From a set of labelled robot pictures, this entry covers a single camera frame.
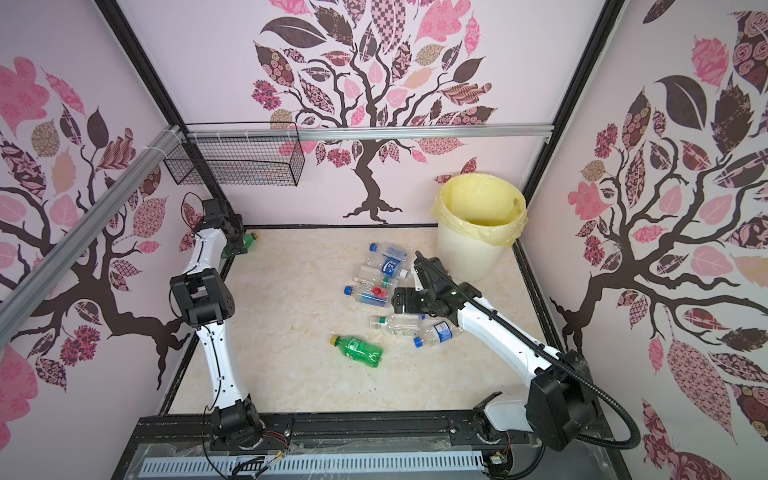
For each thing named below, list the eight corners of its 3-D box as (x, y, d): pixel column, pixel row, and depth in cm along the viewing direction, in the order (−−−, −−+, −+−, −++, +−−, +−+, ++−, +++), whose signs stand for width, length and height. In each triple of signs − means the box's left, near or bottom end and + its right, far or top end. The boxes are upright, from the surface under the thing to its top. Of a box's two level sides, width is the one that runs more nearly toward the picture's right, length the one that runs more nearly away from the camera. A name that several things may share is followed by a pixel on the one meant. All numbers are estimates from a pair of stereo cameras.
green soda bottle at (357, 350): (330, 353, 89) (326, 346, 84) (337, 337, 92) (334, 329, 88) (377, 370, 86) (376, 363, 81) (383, 353, 89) (383, 345, 84)
